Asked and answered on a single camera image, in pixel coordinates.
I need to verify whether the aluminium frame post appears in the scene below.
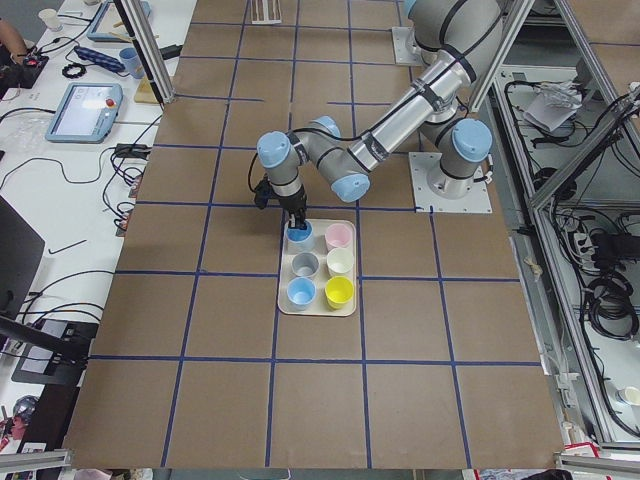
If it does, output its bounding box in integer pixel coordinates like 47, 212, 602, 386
114, 0, 175, 106

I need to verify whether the blue teach pendant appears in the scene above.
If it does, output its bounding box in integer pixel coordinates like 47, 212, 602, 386
45, 82, 123, 144
87, 1, 130, 43

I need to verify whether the blue cup on desk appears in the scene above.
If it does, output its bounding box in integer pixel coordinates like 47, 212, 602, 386
119, 47, 144, 79

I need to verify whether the white paper cup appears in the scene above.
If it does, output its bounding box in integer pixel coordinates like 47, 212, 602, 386
38, 8, 62, 32

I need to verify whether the light blue cup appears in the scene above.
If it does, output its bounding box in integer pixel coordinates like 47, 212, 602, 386
285, 220, 315, 255

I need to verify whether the wooden mug tree stand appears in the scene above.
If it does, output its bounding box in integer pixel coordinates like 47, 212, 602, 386
120, 39, 162, 106

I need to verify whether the blue plaid cloth case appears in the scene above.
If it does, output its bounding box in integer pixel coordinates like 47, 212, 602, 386
73, 46, 125, 73

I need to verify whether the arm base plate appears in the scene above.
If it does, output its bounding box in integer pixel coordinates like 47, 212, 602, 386
409, 152, 493, 214
391, 27, 426, 66

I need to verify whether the person at desk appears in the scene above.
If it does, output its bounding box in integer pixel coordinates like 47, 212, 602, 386
1, 19, 29, 97

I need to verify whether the black power adapter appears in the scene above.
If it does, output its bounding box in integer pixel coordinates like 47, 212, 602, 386
160, 44, 183, 60

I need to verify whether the black allen key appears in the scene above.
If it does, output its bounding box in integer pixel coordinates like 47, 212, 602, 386
47, 239, 87, 255

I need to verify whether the white wire cup rack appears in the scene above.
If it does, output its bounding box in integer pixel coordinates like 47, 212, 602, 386
251, 0, 282, 25

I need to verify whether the blue cup on tray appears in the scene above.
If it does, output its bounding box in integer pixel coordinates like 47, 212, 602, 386
286, 277, 317, 311

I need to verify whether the pink cup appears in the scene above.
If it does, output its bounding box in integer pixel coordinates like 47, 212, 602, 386
324, 223, 353, 252

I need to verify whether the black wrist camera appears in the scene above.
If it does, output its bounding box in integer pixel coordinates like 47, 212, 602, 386
253, 175, 274, 210

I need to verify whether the yellow cup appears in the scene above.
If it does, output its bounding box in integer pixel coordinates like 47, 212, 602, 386
324, 276, 355, 310

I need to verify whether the grey cup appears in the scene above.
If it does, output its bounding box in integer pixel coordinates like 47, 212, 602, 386
291, 252, 320, 279

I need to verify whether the cream serving tray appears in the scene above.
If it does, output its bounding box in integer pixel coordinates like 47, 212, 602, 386
278, 219, 357, 317

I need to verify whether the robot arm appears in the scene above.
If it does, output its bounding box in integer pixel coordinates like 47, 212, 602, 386
252, 1, 503, 230

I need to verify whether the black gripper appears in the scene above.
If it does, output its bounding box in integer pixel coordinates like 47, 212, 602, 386
278, 192, 307, 231

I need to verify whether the cream white cup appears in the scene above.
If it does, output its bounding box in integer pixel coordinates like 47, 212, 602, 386
326, 248, 355, 277

